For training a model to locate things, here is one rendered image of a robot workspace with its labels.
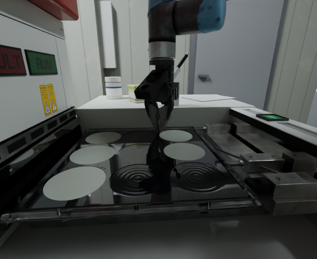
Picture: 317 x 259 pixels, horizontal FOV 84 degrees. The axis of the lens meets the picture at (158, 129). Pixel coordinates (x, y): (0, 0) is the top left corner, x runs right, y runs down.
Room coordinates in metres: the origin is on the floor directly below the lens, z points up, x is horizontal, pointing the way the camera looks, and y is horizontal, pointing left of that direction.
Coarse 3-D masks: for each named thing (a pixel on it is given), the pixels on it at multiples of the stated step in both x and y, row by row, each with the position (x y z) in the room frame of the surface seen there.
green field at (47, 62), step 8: (32, 56) 0.39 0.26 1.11; (40, 56) 0.42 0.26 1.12; (48, 56) 0.46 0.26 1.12; (32, 64) 0.38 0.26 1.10; (40, 64) 0.41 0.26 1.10; (48, 64) 0.45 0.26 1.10; (32, 72) 0.38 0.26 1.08; (40, 72) 0.41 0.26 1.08; (48, 72) 0.44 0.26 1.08; (56, 72) 0.48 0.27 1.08
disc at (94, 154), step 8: (80, 152) 0.38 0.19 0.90; (88, 152) 0.38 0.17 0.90; (96, 152) 0.38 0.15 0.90; (104, 152) 0.38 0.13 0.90; (112, 152) 0.38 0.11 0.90; (72, 160) 0.34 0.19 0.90; (80, 160) 0.34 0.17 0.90; (88, 160) 0.34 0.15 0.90; (96, 160) 0.34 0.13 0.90; (104, 160) 0.34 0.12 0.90
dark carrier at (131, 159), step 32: (64, 160) 0.34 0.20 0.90; (128, 160) 0.34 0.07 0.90; (160, 160) 0.34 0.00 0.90; (192, 160) 0.34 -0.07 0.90; (32, 192) 0.23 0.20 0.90; (96, 192) 0.23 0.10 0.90; (128, 192) 0.23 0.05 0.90; (160, 192) 0.23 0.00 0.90; (192, 192) 0.23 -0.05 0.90; (224, 192) 0.23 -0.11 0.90
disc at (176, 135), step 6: (162, 132) 0.52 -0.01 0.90; (168, 132) 0.52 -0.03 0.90; (174, 132) 0.52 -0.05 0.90; (180, 132) 0.52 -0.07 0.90; (186, 132) 0.53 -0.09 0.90; (162, 138) 0.47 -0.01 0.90; (168, 138) 0.47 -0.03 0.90; (174, 138) 0.47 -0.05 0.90; (180, 138) 0.47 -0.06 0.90; (186, 138) 0.47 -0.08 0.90
